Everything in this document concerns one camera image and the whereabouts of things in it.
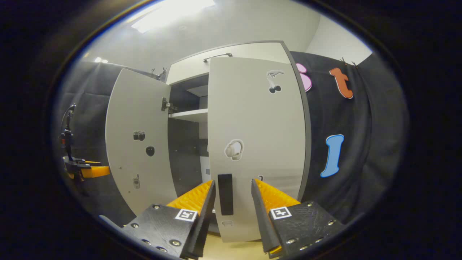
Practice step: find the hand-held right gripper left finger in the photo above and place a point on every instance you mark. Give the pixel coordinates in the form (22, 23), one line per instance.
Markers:
(204, 216)

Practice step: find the rectangular ceiling light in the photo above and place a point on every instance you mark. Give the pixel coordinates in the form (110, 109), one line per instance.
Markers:
(169, 12)

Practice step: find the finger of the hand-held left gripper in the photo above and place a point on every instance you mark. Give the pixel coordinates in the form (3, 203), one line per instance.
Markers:
(88, 163)
(95, 172)

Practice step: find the small ceiling light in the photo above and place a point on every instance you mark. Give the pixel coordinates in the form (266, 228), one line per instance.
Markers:
(101, 60)

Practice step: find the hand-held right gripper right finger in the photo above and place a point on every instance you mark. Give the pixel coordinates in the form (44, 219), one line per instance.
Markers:
(261, 216)

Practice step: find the white cabinet shelf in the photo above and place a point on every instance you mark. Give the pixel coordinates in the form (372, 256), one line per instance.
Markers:
(189, 115)

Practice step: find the metal door hinge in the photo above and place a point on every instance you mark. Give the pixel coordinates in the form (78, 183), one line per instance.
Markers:
(168, 105)

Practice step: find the white cabinet door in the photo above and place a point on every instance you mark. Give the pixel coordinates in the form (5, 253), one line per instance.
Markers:
(252, 119)
(140, 108)

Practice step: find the white and grey shoe cabinet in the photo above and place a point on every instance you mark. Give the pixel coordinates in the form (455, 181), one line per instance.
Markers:
(186, 151)

